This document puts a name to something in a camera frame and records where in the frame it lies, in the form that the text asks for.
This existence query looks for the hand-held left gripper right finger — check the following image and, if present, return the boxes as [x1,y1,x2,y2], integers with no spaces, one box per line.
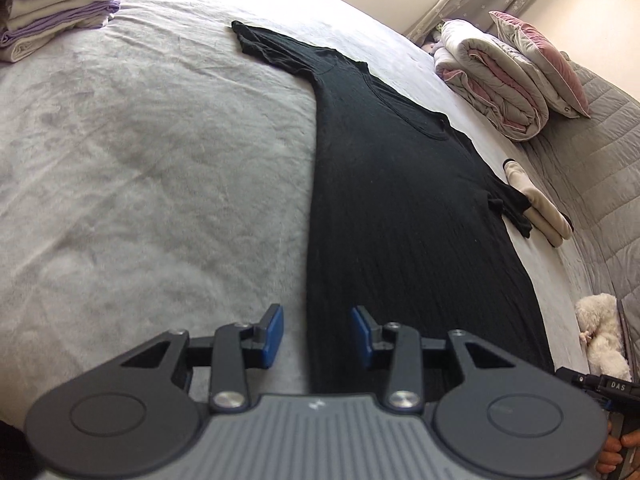
[351,306,516,413]

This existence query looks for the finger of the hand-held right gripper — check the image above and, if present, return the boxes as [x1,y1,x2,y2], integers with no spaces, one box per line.
[555,367,600,391]

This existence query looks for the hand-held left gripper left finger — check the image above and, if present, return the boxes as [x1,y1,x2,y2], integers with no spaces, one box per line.
[122,305,284,413]

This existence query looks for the black t-shirt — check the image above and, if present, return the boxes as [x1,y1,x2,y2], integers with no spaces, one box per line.
[231,20,556,396]

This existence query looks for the stack of folded clothes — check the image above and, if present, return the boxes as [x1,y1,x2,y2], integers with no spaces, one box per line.
[0,0,151,63]

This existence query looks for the person's right hand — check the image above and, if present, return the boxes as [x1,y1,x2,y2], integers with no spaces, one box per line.
[597,422,640,477]

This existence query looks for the white plush toy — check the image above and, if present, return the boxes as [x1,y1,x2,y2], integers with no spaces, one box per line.
[575,293,632,381]

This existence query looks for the folded cream garment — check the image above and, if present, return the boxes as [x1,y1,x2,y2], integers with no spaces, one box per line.
[504,159,575,248]

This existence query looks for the grey quilted headboard cover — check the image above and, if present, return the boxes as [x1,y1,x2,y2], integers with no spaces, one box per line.
[520,50,640,311]

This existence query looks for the grey bed sheet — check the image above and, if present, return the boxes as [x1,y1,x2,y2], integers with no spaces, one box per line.
[0,0,640,411]

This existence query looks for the folded grey pink quilt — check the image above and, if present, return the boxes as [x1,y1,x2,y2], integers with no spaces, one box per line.
[434,19,551,142]

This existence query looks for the pink grey pillow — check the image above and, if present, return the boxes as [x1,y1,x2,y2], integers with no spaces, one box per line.
[489,10,592,120]

